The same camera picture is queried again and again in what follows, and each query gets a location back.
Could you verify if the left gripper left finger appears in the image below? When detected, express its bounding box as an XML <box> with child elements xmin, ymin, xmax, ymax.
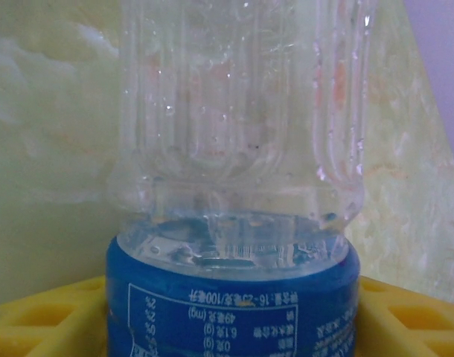
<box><xmin>0</xmin><ymin>277</ymin><xmax>111</xmax><ymax>357</ymax></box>

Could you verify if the blue label bottle white cap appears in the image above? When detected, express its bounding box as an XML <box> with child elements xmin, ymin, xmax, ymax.
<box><xmin>106</xmin><ymin>0</ymin><xmax>377</xmax><ymax>357</ymax></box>

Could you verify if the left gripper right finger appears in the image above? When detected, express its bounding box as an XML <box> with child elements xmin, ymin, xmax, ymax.
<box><xmin>357</xmin><ymin>274</ymin><xmax>454</xmax><ymax>357</ymax></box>

